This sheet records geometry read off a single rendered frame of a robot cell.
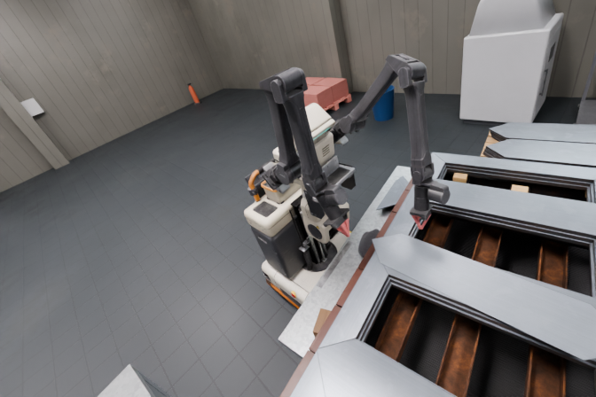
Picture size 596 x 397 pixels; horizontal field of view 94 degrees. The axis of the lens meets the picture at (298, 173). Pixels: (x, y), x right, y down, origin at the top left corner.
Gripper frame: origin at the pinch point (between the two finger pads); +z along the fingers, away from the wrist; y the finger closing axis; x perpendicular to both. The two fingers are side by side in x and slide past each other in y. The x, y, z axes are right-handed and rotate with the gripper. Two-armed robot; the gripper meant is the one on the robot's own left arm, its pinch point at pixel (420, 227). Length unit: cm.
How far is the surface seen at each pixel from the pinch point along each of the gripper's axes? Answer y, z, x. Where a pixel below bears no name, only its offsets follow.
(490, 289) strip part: -17.2, 6.2, -26.7
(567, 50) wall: 343, -56, -51
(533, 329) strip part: -25.0, 8.6, -38.0
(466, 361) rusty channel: -29.2, 28.2, -23.7
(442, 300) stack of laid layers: -25.5, 10.3, -14.8
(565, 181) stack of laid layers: 50, -9, -45
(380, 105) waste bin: 271, -11, 135
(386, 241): -11.4, 3.6, 10.3
